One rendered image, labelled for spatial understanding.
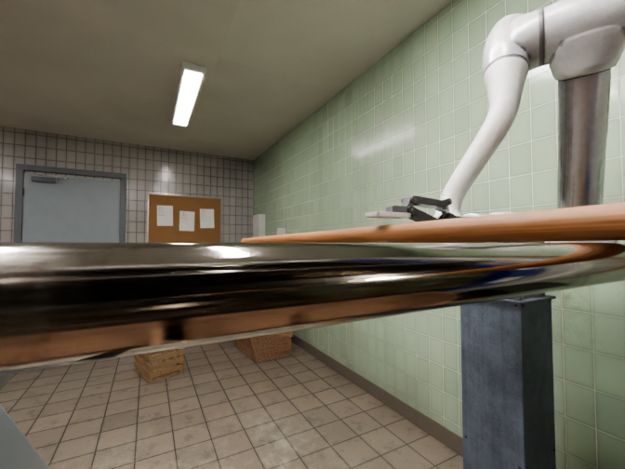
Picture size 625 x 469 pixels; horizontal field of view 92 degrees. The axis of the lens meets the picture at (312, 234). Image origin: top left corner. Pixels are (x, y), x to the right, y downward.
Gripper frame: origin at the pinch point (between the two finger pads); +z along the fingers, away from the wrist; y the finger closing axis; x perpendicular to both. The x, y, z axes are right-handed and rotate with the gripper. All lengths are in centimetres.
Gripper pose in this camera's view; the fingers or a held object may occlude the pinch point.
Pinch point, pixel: (386, 235)
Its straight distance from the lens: 49.3
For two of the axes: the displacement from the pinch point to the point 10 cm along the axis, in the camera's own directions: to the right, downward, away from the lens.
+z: -8.8, -0.1, -4.8
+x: -4.8, 0.3, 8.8
